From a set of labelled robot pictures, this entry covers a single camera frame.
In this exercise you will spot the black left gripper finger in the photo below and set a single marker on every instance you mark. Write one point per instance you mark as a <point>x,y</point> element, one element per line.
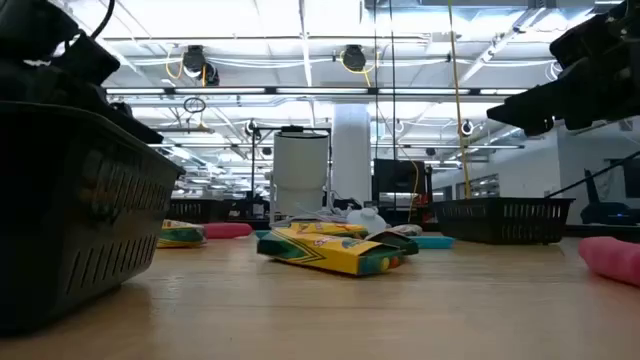
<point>135,120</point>

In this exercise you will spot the yellow green crayon box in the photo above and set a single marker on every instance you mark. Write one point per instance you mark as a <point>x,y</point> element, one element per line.
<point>325,229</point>
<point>180,236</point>

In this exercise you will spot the blue rectangular eraser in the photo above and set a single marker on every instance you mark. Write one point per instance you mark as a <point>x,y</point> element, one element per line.
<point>434,242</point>

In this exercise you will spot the yellow battery pack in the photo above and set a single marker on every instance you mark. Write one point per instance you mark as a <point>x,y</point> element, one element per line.
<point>320,250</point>

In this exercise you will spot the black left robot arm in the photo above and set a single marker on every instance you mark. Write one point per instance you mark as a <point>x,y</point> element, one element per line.
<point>25,30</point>

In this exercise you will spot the thin black diagonal rod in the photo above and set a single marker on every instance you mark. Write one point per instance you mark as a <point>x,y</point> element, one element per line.
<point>595,175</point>

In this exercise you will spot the black slotted plastic basket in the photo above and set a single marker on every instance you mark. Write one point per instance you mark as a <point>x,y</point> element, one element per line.
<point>195,211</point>
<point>75,225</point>
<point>500,222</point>

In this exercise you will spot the clear plastic cup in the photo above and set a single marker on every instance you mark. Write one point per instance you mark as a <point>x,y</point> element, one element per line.
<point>300,175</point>

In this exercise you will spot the long ceiling light bar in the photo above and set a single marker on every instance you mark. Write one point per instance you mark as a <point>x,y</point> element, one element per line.
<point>320,91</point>

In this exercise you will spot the white building column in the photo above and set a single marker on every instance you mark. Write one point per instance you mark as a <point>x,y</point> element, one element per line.
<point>351,150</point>

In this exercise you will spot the white round puck device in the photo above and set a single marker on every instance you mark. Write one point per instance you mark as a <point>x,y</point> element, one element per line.
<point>366,221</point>

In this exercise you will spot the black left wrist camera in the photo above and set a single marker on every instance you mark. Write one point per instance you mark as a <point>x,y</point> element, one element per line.
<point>85,60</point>

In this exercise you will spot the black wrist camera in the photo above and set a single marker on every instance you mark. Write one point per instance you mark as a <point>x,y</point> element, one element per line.
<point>585,42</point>
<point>85,60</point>

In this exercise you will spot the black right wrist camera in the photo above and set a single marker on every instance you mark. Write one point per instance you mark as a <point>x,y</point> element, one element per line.
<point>585,42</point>

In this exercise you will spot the black background rig frame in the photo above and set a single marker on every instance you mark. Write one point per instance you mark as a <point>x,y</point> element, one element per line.
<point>253,170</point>

